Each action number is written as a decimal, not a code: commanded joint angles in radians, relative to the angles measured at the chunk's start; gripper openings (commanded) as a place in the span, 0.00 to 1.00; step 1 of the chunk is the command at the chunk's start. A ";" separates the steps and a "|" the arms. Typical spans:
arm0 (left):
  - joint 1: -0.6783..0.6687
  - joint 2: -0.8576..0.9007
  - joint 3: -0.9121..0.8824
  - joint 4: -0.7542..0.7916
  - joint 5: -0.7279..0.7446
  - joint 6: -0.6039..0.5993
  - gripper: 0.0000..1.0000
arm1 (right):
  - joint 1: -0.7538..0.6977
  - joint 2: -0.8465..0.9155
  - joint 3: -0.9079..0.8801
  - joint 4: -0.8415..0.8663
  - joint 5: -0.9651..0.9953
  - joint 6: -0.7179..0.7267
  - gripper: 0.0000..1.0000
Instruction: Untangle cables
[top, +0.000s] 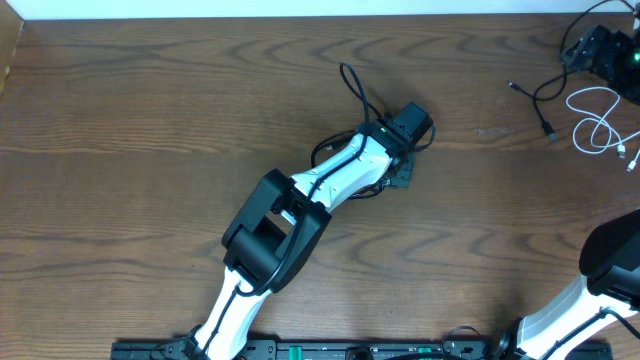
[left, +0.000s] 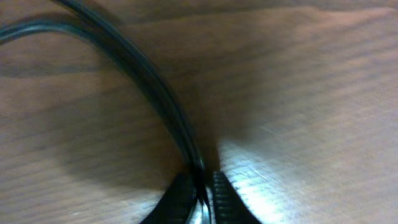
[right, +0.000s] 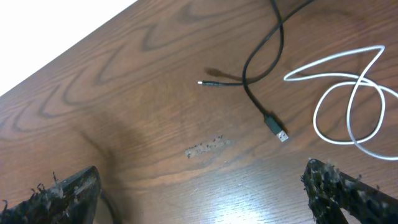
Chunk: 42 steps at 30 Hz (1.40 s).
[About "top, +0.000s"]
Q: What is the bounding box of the black USB cable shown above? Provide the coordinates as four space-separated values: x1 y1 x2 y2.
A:
308 129 391 200
507 0 636 144

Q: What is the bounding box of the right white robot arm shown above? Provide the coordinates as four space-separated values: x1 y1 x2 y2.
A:
490 25 639 359

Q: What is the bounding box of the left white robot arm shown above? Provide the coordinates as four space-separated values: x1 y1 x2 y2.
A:
162 103 435 359

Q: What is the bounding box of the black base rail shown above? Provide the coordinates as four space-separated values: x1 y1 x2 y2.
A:
110 339 614 360

